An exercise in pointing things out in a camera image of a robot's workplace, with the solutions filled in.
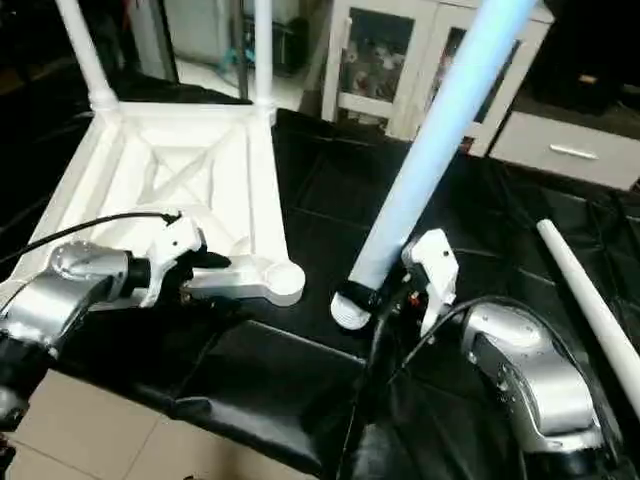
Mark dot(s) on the white plastic table leg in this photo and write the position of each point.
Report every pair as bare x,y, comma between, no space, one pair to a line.
440,150
85,50
264,50
590,300

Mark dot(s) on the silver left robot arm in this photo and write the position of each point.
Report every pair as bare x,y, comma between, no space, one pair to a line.
60,295

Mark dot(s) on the black mat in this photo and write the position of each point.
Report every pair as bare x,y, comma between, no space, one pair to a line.
330,200

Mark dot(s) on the light blue stand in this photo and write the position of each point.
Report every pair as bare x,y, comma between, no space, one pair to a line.
240,62

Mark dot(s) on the white drawer unit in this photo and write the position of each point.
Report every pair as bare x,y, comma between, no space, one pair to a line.
575,150

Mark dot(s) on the white glass door cabinet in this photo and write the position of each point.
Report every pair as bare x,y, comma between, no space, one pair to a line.
400,65

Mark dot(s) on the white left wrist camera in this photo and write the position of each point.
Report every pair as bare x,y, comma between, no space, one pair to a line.
172,250

